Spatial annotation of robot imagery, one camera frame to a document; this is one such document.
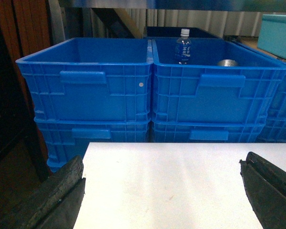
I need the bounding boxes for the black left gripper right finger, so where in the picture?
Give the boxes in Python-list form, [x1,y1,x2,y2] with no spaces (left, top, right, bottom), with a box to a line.
[239,152,286,229]

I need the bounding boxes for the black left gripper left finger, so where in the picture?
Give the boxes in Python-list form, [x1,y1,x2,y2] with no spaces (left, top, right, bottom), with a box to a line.
[0,155,86,229]

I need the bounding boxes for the blue crate bottom left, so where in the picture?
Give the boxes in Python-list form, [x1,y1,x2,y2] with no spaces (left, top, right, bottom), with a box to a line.
[34,118,151,173]

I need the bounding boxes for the blue crate top middle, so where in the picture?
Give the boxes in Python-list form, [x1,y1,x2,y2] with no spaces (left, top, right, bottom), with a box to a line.
[152,38,286,125]

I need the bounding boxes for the blue crate bottom middle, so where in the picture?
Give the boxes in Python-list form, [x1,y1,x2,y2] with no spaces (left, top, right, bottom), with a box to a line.
[152,121,265,143]

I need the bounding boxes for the blue crate top left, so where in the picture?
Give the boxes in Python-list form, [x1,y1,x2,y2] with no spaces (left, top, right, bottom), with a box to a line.
[16,38,153,122]

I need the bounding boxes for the silver metal can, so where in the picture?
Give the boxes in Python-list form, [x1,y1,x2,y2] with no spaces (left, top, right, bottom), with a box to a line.
[216,59,239,67]

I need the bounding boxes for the clear plastic water bottle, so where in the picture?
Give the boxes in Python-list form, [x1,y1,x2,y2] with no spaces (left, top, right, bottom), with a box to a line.
[174,28,192,64]

